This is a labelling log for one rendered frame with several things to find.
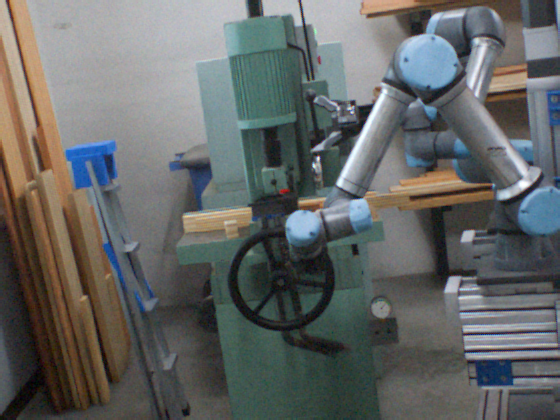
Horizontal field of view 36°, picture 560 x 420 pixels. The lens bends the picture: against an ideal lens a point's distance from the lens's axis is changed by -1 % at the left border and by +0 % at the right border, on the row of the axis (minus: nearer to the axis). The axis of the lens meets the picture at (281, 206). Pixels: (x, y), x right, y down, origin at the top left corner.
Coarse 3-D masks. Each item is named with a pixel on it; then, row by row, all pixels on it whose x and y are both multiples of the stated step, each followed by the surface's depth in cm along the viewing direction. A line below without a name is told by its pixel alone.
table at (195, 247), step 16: (192, 240) 253; (208, 240) 250; (224, 240) 247; (240, 240) 247; (336, 240) 246; (352, 240) 246; (368, 240) 246; (192, 256) 249; (208, 256) 249; (224, 256) 248; (256, 256) 238
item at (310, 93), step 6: (306, 90) 234; (312, 90) 233; (306, 96) 233; (312, 96) 233; (312, 102) 238; (312, 108) 242; (312, 114) 247; (312, 120) 253; (312, 132) 269; (318, 132) 263; (324, 132) 269; (312, 138) 268; (318, 138) 268; (324, 138) 268; (312, 144) 269; (318, 144) 269
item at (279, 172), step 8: (264, 168) 259; (272, 168) 256; (280, 168) 255; (264, 176) 255; (272, 176) 255; (280, 176) 255; (288, 176) 267; (264, 184) 256; (280, 184) 255; (288, 184) 258; (264, 192) 256; (272, 192) 256
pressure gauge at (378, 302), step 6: (372, 300) 244; (378, 300) 242; (384, 300) 242; (372, 306) 243; (378, 306) 243; (384, 306) 243; (390, 306) 242; (372, 312) 243; (378, 312) 243; (384, 312) 243; (390, 312) 243; (378, 318) 243; (384, 318) 243
